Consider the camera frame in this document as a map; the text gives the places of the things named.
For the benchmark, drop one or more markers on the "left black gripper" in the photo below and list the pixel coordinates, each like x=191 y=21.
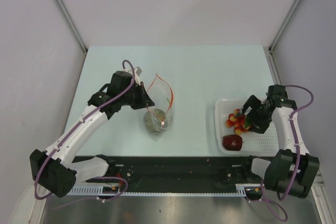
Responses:
x=143 y=103

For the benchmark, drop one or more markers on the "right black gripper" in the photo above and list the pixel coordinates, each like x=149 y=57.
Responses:
x=260 y=126

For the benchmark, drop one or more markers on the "clear zip top bag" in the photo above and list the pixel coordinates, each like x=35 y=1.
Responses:
x=161 y=92

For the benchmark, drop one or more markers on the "fake red strawberries bunch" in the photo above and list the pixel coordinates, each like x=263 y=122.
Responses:
x=238 y=123

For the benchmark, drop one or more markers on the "fake red apple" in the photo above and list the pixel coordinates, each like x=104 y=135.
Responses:
x=232 y=142

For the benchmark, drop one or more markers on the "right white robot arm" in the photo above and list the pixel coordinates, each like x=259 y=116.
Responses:
x=292 y=170

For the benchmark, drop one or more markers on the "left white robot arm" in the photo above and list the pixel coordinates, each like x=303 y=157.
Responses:
x=54 y=169

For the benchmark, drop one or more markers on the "fake green melon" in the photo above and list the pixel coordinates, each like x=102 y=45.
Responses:
x=155 y=121

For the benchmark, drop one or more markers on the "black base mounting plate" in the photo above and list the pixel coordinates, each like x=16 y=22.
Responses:
x=180 y=174

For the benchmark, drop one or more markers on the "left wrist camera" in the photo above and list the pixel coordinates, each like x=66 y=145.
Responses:
x=138 y=71

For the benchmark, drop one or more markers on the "right aluminium frame post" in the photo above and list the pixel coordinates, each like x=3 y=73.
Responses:
x=285 y=23

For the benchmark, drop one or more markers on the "aluminium frame post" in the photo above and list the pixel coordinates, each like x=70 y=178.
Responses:
x=60 y=4
x=285 y=23

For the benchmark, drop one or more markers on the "white slotted cable duct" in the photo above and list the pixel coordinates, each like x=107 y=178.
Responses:
x=238 y=190

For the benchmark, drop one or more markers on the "left aluminium frame post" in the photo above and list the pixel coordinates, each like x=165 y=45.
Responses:
x=60 y=4

